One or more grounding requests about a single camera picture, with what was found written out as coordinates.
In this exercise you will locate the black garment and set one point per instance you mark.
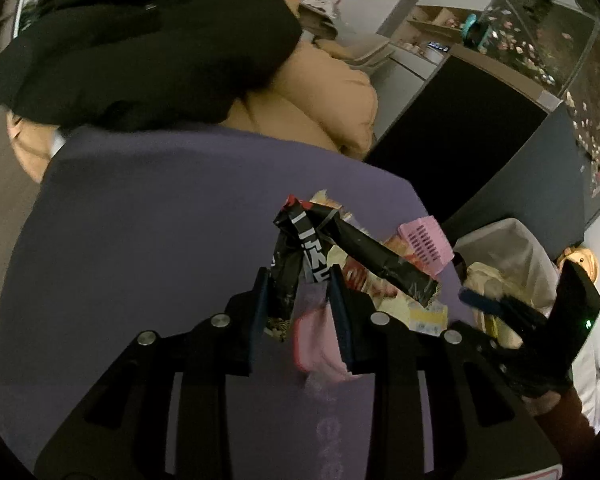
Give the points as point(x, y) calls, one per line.
point(130, 35)

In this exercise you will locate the round wooden ornament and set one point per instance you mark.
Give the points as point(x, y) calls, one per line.
point(582, 260)

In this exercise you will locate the glass display case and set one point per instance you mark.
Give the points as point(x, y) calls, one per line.
point(555, 45)

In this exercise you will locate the yellow white wrapper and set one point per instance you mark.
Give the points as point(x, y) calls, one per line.
point(425, 317)

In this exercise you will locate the dark cabinet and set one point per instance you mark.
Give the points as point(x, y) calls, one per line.
point(455, 135)

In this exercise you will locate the black snack wrapper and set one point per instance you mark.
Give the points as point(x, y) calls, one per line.
point(370, 255)

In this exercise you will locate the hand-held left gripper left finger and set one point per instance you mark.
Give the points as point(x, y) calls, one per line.
point(260, 307)

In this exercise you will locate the pink packet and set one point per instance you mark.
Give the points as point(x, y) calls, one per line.
point(425, 245)

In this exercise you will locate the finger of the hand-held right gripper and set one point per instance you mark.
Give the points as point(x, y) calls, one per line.
point(485, 301)

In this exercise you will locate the purple mat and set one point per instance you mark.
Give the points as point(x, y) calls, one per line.
point(155, 235)

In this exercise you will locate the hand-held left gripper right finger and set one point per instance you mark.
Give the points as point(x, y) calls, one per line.
point(338, 310)

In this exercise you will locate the person's right forearm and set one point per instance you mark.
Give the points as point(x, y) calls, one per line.
point(570, 415)

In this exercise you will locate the small pink wrapper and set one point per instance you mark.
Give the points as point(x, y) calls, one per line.
point(312, 345)

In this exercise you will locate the teal toy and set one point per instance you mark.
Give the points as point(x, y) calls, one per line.
point(474, 29)

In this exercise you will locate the wooden shelf with small items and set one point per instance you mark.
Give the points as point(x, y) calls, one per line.
point(430, 17)

